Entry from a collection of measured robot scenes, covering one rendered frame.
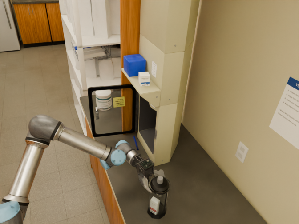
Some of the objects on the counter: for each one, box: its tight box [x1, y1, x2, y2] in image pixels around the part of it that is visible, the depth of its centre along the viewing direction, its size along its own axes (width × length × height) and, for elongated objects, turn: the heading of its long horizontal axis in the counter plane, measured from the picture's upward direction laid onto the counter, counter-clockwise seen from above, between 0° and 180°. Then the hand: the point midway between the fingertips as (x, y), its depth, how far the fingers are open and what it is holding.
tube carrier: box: [148, 176, 170, 216], centre depth 128 cm, size 11×11×21 cm
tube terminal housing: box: [137, 33, 194, 166], centre depth 155 cm, size 25×32×77 cm
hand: (159, 186), depth 123 cm, fingers closed on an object, 10 cm apart
